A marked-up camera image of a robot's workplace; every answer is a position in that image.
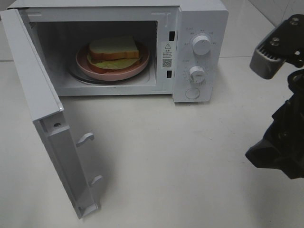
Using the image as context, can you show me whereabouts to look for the pink round plate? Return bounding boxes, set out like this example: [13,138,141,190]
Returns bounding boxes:
[76,41,150,81]

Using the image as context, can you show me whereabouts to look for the white microwave knob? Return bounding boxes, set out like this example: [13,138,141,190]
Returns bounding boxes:
[192,34,211,56]
[189,66,205,84]

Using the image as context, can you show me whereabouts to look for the white microwave oven body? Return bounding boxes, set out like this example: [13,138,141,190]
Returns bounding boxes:
[6,0,228,103]

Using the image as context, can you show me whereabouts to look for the round white door button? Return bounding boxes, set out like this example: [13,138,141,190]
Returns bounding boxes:
[185,88,200,99]

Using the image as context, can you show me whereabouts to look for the toast sandwich with lettuce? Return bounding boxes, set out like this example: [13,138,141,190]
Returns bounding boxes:
[87,36,141,73]

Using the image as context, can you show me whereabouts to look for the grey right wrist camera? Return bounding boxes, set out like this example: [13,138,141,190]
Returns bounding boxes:
[249,14,304,80]

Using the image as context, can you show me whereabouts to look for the white microwave door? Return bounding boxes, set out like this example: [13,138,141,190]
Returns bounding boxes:
[0,9,102,218]

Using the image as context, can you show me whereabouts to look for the upper white microwave knob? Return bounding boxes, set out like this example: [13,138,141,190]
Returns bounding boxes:
[192,34,211,56]

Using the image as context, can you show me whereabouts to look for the lower white microwave knob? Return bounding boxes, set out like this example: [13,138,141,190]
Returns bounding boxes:
[189,66,205,84]

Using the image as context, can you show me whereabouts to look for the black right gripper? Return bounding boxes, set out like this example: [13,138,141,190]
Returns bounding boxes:
[245,71,304,179]

